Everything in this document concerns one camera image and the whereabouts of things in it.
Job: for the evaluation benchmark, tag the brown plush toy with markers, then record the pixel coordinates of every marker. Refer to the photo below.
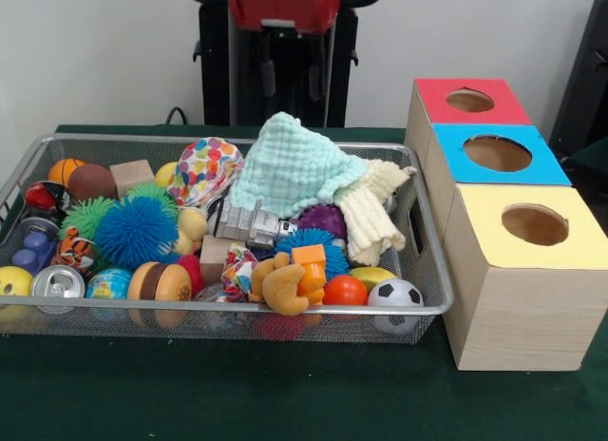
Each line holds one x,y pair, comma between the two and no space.
280,287

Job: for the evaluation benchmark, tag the small red ball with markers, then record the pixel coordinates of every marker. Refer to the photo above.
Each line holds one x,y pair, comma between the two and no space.
345,290

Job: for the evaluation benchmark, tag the cream yellow cloth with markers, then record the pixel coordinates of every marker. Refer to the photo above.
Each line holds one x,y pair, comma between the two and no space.
370,222

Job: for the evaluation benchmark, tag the mint green cloth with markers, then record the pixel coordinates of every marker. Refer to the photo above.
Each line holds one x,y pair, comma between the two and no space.
290,165

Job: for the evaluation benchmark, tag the large blue spiky ball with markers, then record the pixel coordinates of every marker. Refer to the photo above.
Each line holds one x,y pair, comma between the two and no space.
136,232

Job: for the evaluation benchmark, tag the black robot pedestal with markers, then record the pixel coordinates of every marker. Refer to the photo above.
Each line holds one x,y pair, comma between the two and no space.
214,70

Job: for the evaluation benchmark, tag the wooden box with three holes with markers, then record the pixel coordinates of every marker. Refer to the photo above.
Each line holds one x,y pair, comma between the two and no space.
513,308

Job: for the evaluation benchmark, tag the clear mesh bin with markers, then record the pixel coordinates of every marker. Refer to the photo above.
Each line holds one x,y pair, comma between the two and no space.
237,322

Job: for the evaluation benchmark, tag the colourful printed packet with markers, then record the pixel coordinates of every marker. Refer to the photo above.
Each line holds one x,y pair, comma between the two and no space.
204,165

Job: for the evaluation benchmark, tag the brown burger toy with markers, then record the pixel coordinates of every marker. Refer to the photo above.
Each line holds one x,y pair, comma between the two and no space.
161,281

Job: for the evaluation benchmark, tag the silver toy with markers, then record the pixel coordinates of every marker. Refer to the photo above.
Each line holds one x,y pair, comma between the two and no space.
242,222

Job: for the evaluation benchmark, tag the small soccer ball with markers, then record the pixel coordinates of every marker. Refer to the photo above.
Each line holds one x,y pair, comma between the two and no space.
394,294

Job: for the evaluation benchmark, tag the small brown football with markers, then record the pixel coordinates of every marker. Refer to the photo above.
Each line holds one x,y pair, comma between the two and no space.
92,182

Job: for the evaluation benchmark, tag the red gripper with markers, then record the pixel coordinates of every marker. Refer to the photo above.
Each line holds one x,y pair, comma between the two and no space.
285,4

